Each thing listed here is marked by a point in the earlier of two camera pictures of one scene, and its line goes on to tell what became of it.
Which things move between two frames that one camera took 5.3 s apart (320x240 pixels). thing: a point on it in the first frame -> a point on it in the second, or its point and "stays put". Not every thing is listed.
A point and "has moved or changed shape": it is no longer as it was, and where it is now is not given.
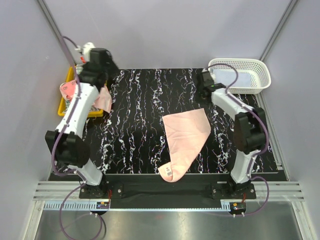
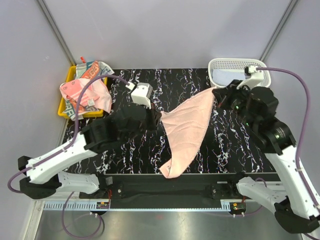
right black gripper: (205, 101) -> (223, 95)
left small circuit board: (102, 205) stays put
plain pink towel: (186, 132) has moved or changed shape
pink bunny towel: (103, 100) stays put
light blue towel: (226, 77) stays put
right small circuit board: (238, 206) stays put
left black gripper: (111, 68) -> (154, 115)
